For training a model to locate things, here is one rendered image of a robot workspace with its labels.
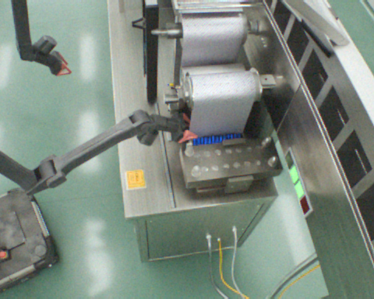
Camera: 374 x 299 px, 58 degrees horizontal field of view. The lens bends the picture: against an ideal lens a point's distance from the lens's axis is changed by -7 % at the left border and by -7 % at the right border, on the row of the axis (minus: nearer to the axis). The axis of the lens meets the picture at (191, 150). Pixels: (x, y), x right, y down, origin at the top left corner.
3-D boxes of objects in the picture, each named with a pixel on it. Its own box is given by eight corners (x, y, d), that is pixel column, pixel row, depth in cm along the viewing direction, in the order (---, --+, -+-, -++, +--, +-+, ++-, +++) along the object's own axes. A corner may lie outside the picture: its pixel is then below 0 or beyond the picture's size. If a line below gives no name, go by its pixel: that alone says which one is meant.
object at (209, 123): (188, 138, 150) (192, 111, 134) (241, 132, 154) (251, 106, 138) (188, 139, 150) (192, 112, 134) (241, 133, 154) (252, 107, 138)
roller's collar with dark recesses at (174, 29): (165, 32, 142) (166, 19, 136) (180, 31, 143) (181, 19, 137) (167, 42, 139) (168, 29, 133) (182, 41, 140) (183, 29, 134)
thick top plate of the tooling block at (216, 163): (179, 154, 152) (180, 146, 146) (269, 143, 158) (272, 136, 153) (186, 188, 144) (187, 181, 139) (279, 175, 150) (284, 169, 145)
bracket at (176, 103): (165, 133, 165) (167, 89, 139) (179, 131, 166) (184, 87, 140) (167, 142, 163) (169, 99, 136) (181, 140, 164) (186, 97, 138)
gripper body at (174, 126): (176, 142, 141) (160, 138, 137) (171, 121, 146) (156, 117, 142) (185, 133, 137) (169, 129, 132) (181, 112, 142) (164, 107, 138)
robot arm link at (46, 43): (16, 45, 142) (21, 58, 139) (31, 25, 138) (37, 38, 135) (38, 54, 152) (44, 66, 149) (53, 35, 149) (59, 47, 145)
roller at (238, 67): (178, 80, 154) (180, 61, 143) (235, 76, 158) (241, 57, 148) (183, 102, 148) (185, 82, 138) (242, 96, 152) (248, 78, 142)
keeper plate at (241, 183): (224, 189, 152) (228, 177, 142) (246, 186, 153) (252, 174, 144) (225, 195, 150) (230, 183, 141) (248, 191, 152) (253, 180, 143)
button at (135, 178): (126, 174, 153) (125, 170, 150) (142, 171, 154) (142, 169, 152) (128, 188, 149) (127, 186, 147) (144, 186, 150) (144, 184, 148)
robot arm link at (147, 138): (145, 124, 126) (134, 110, 130) (132, 149, 131) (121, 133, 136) (170, 127, 134) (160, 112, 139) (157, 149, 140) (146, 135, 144)
